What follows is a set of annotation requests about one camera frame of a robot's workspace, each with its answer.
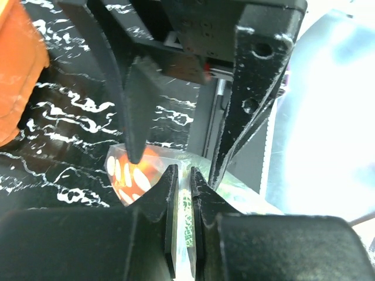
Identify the green netted melon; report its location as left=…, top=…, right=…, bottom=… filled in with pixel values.
left=178, top=189, right=194, bottom=248

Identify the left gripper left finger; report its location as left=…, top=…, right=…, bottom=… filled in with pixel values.
left=1, top=165, right=178, bottom=280

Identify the polka dot zip bag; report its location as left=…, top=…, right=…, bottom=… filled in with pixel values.
left=105, top=144, right=282, bottom=280

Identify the orange plastic basket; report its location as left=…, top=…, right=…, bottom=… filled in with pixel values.
left=1, top=1, right=50, bottom=146

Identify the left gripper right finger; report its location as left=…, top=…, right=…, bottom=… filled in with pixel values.
left=190, top=168, right=374, bottom=280

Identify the orange bell pepper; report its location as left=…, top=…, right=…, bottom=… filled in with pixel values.
left=116, top=145, right=163, bottom=200

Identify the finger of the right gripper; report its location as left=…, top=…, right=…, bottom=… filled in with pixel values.
left=58, top=1, right=160, bottom=164

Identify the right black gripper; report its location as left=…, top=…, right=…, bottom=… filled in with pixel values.
left=87, top=1, right=307, bottom=190

